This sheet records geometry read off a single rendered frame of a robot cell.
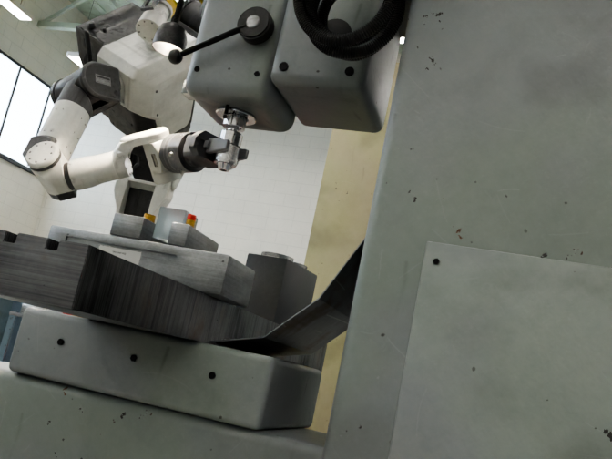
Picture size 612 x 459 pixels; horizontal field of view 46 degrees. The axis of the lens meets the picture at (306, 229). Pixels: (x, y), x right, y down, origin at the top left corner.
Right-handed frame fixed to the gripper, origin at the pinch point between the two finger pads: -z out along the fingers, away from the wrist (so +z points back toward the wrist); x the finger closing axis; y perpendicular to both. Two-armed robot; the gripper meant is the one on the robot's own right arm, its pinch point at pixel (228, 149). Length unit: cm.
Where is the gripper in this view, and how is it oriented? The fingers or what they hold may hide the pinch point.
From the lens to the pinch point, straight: 150.8
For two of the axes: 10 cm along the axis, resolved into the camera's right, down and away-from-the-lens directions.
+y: -2.1, 9.6, -1.9
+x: 6.3, 2.8, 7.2
